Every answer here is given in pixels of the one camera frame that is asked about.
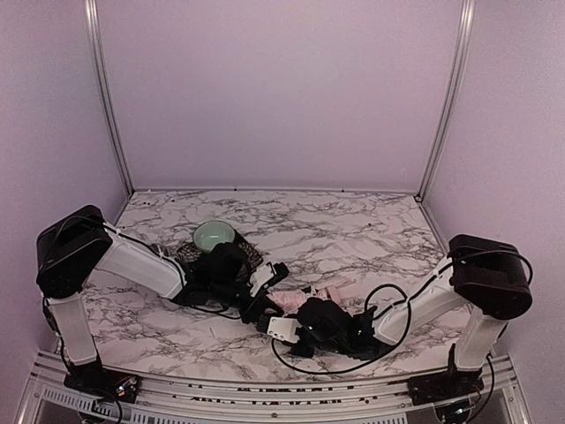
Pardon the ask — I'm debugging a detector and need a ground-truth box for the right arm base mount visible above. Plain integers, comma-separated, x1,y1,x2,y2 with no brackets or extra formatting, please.
407,370,485,406

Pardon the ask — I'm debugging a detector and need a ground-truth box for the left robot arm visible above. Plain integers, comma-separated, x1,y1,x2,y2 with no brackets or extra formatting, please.
36,205,281,381

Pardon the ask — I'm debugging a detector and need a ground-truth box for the front aluminium rail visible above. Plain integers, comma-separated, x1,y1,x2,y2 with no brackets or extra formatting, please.
17,352,531,424

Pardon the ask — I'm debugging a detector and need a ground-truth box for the aluminium frame post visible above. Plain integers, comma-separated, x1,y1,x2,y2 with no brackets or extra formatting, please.
84,0,134,199
416,0,477,203

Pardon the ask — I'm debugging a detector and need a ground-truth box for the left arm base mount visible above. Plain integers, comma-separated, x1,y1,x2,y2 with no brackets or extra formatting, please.
64,367,140,404

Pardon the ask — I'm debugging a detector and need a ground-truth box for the black floral square plate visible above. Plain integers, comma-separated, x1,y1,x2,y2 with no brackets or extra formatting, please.
175,232,263,268

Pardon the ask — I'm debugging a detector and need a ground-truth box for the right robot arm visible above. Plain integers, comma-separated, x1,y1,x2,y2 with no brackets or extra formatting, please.
290,234,533,373

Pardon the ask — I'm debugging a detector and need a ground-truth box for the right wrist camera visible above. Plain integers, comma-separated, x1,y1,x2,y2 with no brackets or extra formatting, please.
256,315,302,345

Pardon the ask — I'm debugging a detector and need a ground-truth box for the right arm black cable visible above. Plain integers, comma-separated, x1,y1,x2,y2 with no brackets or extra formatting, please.
271,249,535,375

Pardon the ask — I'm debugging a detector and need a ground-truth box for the left aluminium frame post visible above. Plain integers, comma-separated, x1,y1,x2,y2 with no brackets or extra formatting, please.
84,0,134,199

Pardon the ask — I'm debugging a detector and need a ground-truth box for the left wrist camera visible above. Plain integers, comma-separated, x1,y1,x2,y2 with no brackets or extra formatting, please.
249,262,290,298

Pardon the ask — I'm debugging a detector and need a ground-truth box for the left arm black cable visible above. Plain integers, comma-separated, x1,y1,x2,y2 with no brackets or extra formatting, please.
193,299,244,322

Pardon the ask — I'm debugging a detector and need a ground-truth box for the green ceramic bowl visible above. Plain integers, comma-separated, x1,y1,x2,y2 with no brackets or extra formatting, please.
192,220,236,254

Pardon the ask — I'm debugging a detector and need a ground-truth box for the pink and black umbrella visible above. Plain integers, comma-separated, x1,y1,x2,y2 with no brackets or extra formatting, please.
267,285,343,316

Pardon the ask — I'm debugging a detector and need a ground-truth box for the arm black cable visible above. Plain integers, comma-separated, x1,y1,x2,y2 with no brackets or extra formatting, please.
271,249,535,375
193,299,244,322

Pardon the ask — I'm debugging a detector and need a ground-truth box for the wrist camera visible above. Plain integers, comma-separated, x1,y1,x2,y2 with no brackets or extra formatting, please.
256,315,302,345
249,262,290,298

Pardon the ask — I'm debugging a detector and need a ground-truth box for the right aluminium frame post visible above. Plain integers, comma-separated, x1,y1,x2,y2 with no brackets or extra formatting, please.
416,0,477,203

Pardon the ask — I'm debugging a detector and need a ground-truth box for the small steel bowl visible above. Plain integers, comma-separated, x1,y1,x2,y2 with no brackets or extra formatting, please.
148,243,170,258

